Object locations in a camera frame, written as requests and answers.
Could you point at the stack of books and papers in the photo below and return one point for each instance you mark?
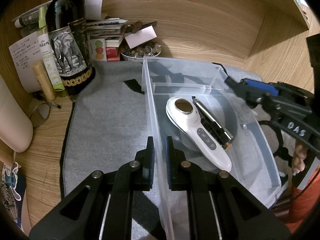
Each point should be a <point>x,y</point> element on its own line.
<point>105,36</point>

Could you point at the white card on bowl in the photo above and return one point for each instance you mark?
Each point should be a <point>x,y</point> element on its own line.
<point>140,37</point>

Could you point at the yellow lip balm tube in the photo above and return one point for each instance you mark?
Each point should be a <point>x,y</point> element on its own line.
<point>43,79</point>

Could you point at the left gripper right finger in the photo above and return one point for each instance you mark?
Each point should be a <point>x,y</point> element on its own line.
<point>219,207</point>

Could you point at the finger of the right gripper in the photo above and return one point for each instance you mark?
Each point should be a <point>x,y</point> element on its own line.
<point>262,86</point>
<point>251,95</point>

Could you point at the grey mat with black letters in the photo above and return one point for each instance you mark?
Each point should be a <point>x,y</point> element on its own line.
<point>125,104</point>

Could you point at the round glass lens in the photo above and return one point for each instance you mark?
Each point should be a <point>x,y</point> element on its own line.
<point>40,112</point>

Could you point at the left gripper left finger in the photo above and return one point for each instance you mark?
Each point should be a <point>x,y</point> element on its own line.
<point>100,207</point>

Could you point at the dark wine bottle elephant label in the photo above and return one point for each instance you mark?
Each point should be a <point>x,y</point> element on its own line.
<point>75,67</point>

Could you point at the white handheld massager device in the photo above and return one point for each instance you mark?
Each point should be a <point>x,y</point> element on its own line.
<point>185,116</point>

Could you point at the cartoon sticker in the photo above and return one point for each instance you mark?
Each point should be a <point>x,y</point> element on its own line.
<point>10,194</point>

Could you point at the white bowl of stones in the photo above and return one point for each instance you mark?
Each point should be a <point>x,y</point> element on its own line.
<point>147,49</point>

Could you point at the white handwritten note paper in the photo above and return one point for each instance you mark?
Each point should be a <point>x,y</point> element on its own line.
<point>24,53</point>

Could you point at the key bunch with harmonica keychain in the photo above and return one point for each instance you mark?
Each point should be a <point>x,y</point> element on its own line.
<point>217,131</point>

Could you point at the green white tube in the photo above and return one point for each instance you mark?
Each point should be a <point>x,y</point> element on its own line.
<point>46,52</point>

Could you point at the orange jacket sleeve forearm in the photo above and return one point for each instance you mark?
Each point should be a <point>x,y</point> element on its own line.
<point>302,202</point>

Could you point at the person right hand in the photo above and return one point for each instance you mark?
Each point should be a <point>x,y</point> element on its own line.
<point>300,154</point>

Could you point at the clear plastic storage bin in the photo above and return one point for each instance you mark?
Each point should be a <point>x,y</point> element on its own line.
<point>253,164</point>

